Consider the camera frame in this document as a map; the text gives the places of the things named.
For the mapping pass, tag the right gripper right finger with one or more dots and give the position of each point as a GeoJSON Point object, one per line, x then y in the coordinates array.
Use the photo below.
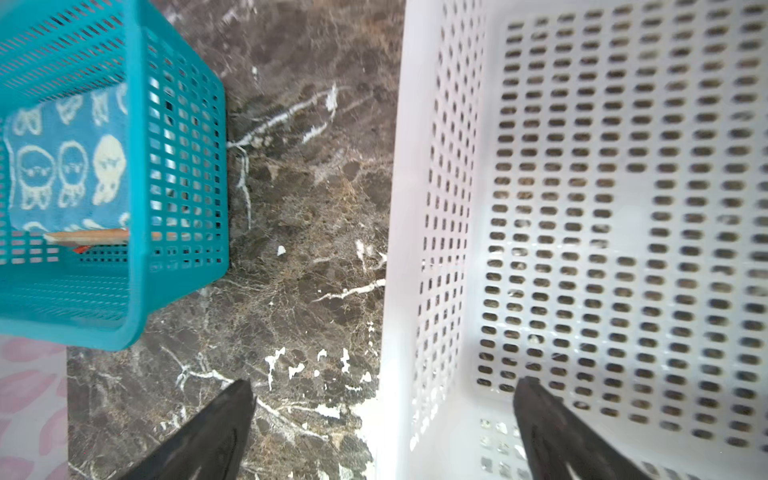
{"type": "Point", "coordinates": [558, 444]}

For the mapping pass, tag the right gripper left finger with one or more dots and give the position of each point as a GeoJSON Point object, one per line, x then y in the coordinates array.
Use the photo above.
{"type": "Point", "coordinates": [210, 446]}

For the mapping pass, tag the teal plastic basket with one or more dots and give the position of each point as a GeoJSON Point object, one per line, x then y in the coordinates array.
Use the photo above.
{"type": "Point", "coordinates": [178, 223]}

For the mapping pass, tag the white plastic basket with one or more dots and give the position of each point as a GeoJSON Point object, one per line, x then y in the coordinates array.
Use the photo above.
{"type": "Point", "coordinates": [579, 196]}

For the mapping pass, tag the orange patterned towel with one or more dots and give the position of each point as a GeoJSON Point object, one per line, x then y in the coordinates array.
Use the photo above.
{"type": "Point", "coordinates": [88, 238]}

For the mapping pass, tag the blue patterned towel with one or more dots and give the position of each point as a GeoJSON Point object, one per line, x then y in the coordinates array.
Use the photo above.
{"type": "Point", "coordinates": [69, 163]}

